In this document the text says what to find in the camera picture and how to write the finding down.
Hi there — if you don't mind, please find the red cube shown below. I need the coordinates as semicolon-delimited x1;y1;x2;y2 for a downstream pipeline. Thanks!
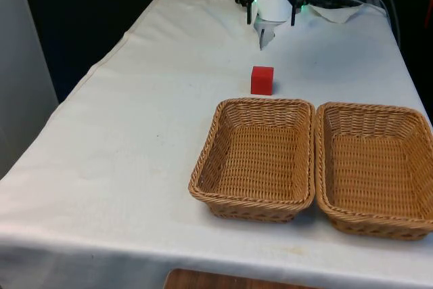
250;66;275;95

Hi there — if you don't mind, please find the wicker basket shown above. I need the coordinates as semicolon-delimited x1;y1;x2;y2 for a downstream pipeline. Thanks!
314;101;433;242
188;97;316;224

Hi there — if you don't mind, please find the grey cable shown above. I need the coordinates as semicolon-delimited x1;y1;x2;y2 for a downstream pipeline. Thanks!
378;0;403;49

